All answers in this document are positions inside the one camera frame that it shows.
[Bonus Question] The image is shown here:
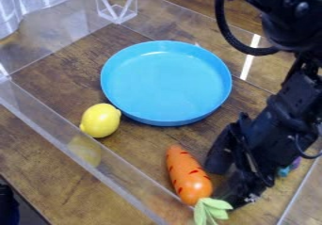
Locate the black braided cable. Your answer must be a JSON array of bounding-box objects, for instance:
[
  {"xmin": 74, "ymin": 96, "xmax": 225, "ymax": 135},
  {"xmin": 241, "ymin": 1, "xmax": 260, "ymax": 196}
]
[{"xmin": 213, "ymin": 0, "xmax": 281, "ymax": 56}]

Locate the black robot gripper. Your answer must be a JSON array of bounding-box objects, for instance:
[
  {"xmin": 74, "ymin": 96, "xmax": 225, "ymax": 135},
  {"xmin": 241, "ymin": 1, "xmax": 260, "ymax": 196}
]
[{"xmin": 204, "ymin": 110, "xmax": 319, "ymax": 209}]

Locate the clear acrylic enclosure wall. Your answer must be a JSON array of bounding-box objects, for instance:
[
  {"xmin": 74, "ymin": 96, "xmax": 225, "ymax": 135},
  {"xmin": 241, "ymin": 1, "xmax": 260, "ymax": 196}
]
[{"xmin": 0, "ymin": 0, "xmax": 322, "ymax": 225}]

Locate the clear acrylic corner bracket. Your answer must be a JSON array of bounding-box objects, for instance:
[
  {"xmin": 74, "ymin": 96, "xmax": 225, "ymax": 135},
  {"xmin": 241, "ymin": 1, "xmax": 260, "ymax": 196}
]
[{"xmin": 96, "ymin": 0, "xmax": 137, "ymax": 24}]

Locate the yellow toy lemon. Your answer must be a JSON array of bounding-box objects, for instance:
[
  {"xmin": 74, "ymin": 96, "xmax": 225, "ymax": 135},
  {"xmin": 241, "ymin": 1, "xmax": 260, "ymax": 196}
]
[{"xmin": 78, "ymin": 104, "xmax": 121, "ymax": 138}]

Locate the blue round plate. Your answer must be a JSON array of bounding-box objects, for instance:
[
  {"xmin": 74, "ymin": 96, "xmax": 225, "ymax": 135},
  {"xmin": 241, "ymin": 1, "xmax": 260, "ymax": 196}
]
[{"xmin": 100, "ymin": 40, "xmax": 232, "ymax": 126}]

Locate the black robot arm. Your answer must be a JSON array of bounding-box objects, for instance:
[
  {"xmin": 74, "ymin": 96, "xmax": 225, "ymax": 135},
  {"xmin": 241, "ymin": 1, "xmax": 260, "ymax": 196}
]
[{"xmin": 204, "ymin": 0, "xmax": 322, "ymax": 208}]

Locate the purple toy eggplant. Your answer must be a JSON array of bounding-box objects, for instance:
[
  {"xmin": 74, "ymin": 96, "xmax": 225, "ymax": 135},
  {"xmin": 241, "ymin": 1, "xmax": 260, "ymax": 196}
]
[{"xmin": 276, "ymin": 157, "xmax": 301, "ymax": 177}]

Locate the orange toy carrot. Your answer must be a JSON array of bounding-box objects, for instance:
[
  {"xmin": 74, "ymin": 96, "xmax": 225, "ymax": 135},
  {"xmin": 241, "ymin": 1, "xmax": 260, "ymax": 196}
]
[{"xmin": 165, "ymin": 145, "xmax": 232, "ymax": 225}]

